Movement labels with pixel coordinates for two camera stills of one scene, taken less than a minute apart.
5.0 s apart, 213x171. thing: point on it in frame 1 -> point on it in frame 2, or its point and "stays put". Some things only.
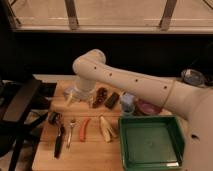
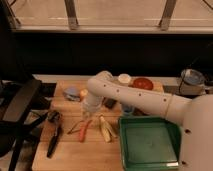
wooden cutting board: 82,137 stays put
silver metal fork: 72,124 -> 75,126
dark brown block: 111,101 stays put
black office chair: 24,106 stays put
